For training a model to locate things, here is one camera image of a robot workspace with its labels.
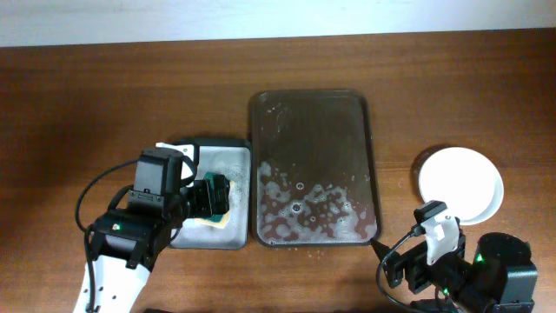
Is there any green yellow sponge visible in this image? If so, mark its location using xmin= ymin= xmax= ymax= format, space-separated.
xmin=194 ymin=172 xmax=235 ymax=229

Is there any cream white plate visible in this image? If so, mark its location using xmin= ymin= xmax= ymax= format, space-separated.
xmin=416 ymin=146 xmax=505 ymax=226

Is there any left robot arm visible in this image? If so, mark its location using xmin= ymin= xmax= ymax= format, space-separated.
xmin=74 ymin=143 xmax=230 ymax=312

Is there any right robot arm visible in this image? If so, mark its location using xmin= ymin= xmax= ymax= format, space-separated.
xmin=372 ymin=232 xmax=539 ymax=313

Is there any black soapy water tray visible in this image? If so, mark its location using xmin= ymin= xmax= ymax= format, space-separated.
xmin=170 ymin=138 xmax=251 ymax=250

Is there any brown serving tray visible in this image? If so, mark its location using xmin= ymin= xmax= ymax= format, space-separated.
xmin=249 ymin=90 xmax=382 ymax=248

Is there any right black cable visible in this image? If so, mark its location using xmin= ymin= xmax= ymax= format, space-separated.
xmin=375 ymin=223 xmax=435 ymax=313

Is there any black cable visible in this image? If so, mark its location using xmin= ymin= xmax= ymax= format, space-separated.
xmin=74 ymin=158 xmax=140 ymax=313
xmin=375 ymin=223 xmax=435 ymax=313

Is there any left black cable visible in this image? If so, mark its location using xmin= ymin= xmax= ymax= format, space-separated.
xmin=74 ymin=158 xmax=140 ymax=313

